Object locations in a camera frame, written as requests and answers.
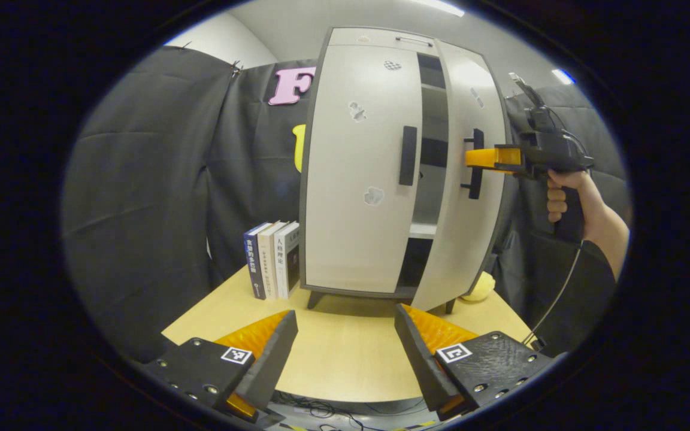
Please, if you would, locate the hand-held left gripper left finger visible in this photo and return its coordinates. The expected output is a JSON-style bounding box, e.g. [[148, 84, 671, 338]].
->
[[144, 310, 299, 423]]

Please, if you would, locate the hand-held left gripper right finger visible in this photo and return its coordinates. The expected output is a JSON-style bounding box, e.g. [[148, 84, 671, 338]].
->
[[394, 304, 555, 421]]

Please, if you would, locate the black door handle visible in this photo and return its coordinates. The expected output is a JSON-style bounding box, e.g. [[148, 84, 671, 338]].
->
[[461, 129, 485, 200], [398, 126, 418, 186]]

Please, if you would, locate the white double-door shoe cabinet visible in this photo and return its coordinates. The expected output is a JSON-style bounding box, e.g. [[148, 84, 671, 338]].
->
[[298, 27, 513, 315]]

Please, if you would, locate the white shoe cabinet door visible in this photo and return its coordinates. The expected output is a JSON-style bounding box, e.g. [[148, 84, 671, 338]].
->
[[303, 45, 424, 295], [411, 41, 508, 312]]

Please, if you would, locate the yellow plush toy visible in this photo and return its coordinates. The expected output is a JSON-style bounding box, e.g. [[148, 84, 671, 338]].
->
[[461, 271, 496, 302]]

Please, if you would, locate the beige book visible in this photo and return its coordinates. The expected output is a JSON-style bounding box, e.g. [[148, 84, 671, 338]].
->
[[258, 221, 289, 300]]

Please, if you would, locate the black backdrop cloth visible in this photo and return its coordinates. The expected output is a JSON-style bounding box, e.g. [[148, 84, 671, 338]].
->
[[62, 46, 631, 363]]

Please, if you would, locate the black cable bundle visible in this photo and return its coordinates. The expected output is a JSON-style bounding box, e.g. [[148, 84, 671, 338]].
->
[[273, 392, 385, 431]]

